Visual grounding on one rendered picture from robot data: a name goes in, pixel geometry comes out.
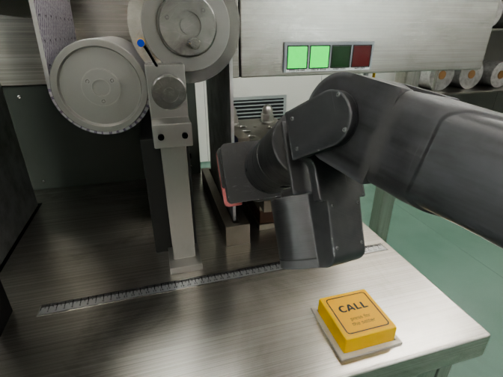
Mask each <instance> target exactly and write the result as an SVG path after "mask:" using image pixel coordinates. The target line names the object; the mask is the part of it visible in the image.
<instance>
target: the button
mask: <svg viewBox="0 0 503 377"><path fill-rule="evenodd" d="M318 313H319V314H320V316H321V317H322V319H323V321H324V322H325V323H326V326H327V327H328V329H329V330H330V332H331V333H332V336H333V337H334V338H335V340H336V342H337V343H338V345H339V346H340V348H341V350H342V352H343V353H348V352H353V351H356V350H360V349H364V348H367V347H370V346H375V345H378V344H381V343H387V342H389V341H392V340H393V339H394V336H395V333H396V330H397V327H396V325H395V324H394V323H393V322H392V321H391V320H390V319H389V317H388V316H387V315H386V314H385V312H384V311H383V310H382V309H381V307H380V306H379V305H378V304H377V303H376V302H375V301H374V300H373V298H372V297H371V296H370V295H369V294H368V292H367V291H366V290H365V289H360V290H356V291H353V292H346V293H343V294H339V295H333V296H329V297H325V298H321V299H320V300H319V305H318Z"/></svg>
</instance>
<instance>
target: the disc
mask: <svg viewBox="0 0 503 377"><path fill-rule="evenodd" d="M164 1H165V0H164ZM223 1H224V3H225V6H226V8H227V10H228V15H229V20H230V34H229V39H228V44H227V46H226V48H225V50H224V52H223V53H222V55H221V56H220V58H219V59H218V60H217V61H216V62H215V63H213V64H212V65H210V66H209V67H207V68H205V69H203V70H199V71H195V72H185V76H186V83H197V82H202V81H205V80H208V79H210V78H212V77H214V76H215V75H217V74H218V73H220V72H221V71H222V70H223V69H224V68H225V67H226V66H227V65H228V63H229V62H230V60H231V59H232V57H233V56H234V53H235V51H236V49H237V44H238V42H239V38H240V16H239V12H238V9H237V4H236V2H235V0H223ZM143 3H144V0H129V4H128V9H127V22H128V29H129V34H130V36H131V39H132V43H133V45H134V47H135V49H136V51H137V52H138V54H139V55H140V57H141V58H142V60H143V61H144V62H145V63H146V64H150V63H153V62H152V60H151V59H150V56H149V55H148V54H147V52H146V50H145V49H144V47H139V46H138V45H137V40H138V39H140V38H141V39H143V40H144V41H145V46H146V47H147V48H148V50H149V51H150V53H151V55H152V56H153V58H154V60H155V62H156V63H162V62H161V61H160V60H159V59H158V58H157V57H156V56H155V55H154V54H153V53H152V51H151V50H150V48H149V46H148V45H147V43H146V40H145V38H144V35H143V32H142V28H141V9H142V5H143ZM162 4H163V3H162ZM162 4H161V5H160V7H159V9H160V8H161V6H162ZM158 13H159V10H158ZM158 13H157V17H158ZM157 17H156V27H157ZM157 31H158V27H157ZM158 33H159V31H158ZM159 36H160V35H159ZM160 38H161V37H160ZM161 40H162V38H161ZM162 42H163V41H162ZM163 43H164V42H163ZM165 46H166V45H165ZM166 47H167V46H166ZM167 48H168V47H167ZM168 49H169V48H168ZM169 50H170V49H169ZM171 51H172V50H171ZM172 52H173V51H172ZM173 53H175V52H173ZM175 54H177V53H175ZM177 55H178V54H177ZM180 56H182V55H180Z"/></svg>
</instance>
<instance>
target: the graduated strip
mask: <svg viewBox="0 0 503 377"><path fill-rule="evenodd" d="M387 250H388V249H387V248H386V247H385V246H384V245H383V244H382V243H377V244H373V245H366V246H365V253H364V254H371V253H376V252H380V251H387ZM281 270H285V269H282V268H281V264H280V261H279V262H274V263H267V264H263V265H258V266H250V267H246V268H241V269H234V270H230V271H226V272H218V273H213V274H209V275H202V276H197V277H193V278H185V279H180V280H176V281H169V282H164V283H157V284H152V285H148V286H140V287H136V288H132V289H124V290H119V291H115V292H107V293H103V294H99V295H91V296H87V297H82V298H75V299H70V300H66V301H58V302H54V303H49V304H42V305H41V306H40V309H39V311H38V313H37V316H45V315H49V314H53V313H60V312H64V311H68V310H76V309H80V308H85V307H92V306H96V305H101V304H108V303H112V302H116V301H123V300H127V299H132V298H139V297H143V296H148V295H155V294H159V293H164V292H170V291H175V290H179V289H186V288H190V287H195V286H202V285H206V284H211V283H218V282H222V281H229V280H233V279H238V278H245V277H249V276H254V275H261V274H265V273H270V272H277V271H281Z"/></svg>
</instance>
